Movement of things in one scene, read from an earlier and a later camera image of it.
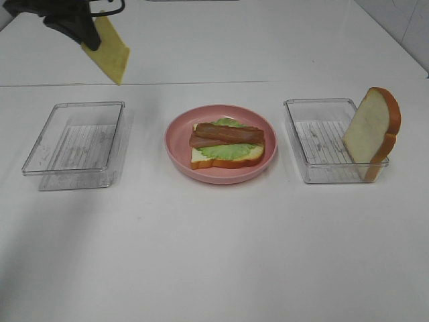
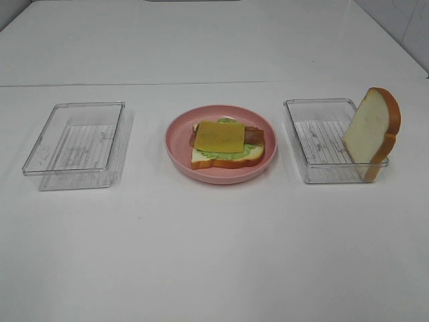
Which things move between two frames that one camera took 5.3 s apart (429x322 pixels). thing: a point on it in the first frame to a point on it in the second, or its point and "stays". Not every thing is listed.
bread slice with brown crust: x=200 y=160 stays
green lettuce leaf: x=228 y=151 stays
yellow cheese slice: x=113 y=53 to x=220 y=137
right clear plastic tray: x=318 y=127 stays
